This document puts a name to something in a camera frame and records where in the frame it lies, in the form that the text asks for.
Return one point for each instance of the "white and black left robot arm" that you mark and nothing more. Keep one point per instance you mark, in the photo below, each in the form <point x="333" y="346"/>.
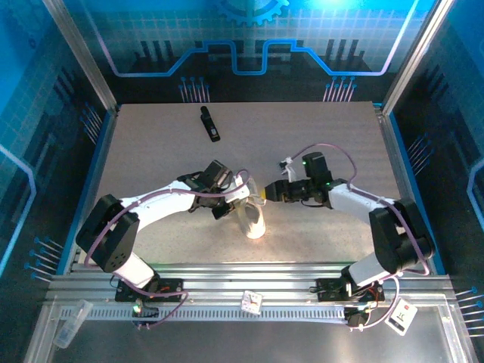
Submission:
<point x="162" y="198"/>

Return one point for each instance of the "white card with black label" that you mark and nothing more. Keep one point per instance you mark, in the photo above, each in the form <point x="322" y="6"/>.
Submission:
<point x="401" y="315"/>

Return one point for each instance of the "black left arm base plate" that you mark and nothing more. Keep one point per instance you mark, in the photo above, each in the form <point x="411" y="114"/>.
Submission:
<point x="170" y="289"/>

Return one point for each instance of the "black stick-shaped device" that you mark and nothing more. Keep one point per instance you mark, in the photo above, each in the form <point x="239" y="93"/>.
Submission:
<point x="211" y="125"/>

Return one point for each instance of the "white sneaker shoe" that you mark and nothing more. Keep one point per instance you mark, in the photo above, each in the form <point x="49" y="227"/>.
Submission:
<point x="253" y="223"/>

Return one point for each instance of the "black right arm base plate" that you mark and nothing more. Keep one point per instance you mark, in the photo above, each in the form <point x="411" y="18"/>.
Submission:
<point x="329" y="289"/>

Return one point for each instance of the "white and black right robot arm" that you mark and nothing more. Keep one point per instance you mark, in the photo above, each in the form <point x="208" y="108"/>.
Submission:
<point x="348" y="198"/>

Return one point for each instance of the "black controller with green light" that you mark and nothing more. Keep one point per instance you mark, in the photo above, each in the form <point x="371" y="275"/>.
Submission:
<point x="145" y="311"/>
<point x="357" y="317"/>

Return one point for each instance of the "aluminium corner post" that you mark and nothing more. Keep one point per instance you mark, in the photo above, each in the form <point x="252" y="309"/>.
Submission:
<point x="81" y="56"/>
<point x="416" y="53"/>

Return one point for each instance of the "aluminium frame rail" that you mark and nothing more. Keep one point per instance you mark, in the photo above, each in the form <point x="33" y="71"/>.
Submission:
<point x="246" y="281"/>

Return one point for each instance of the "small white tag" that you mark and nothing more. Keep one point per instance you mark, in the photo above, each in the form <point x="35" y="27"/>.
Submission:
<point x="251" y="301"/>

